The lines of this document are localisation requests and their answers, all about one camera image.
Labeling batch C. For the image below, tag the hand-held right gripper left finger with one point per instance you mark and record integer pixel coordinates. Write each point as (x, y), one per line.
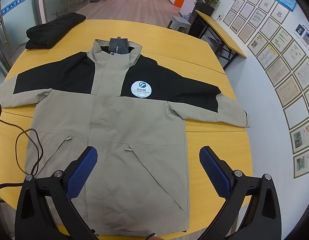
(82, 170)

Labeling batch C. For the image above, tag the beige and black jacket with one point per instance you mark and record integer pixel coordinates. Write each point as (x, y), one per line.
(134, 130)

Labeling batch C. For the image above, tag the folded black clothes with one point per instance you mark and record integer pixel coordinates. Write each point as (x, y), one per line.
(52, 30)

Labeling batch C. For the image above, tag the wall of framed notices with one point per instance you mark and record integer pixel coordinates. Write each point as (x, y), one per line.
(282, 67)

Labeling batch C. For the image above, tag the grey plastic stool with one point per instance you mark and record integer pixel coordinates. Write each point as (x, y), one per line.
(179, 21)

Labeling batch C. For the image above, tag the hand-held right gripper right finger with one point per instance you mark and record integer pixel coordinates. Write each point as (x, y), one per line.
(214, 172)

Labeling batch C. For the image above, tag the yellow folding table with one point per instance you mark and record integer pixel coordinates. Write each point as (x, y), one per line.
(219, 30)

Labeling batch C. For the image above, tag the glass partition with blue stripe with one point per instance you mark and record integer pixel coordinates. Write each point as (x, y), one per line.
(19, 5)

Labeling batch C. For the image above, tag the portrait photo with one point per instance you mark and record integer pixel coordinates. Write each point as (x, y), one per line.
(308, 38)
(299, 31)

